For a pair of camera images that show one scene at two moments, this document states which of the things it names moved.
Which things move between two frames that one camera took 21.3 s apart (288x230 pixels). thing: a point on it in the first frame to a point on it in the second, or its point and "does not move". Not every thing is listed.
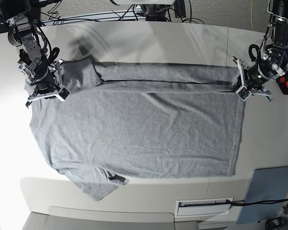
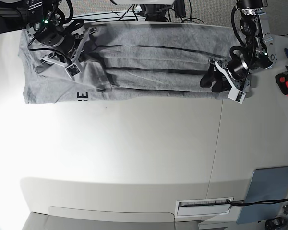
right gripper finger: x=57 y=64 to x=86 y=33
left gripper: x=42 y=76 to x=63 y=39
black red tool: x=287 y=83 does not move
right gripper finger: x=50 y=95 to x=48 y=59
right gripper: x=254 y=77 to x=236 y=73
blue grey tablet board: x=266 y=184 does not move
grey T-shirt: x=141 y=120 to x=140 y=61
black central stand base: x=158 y=12 does not move
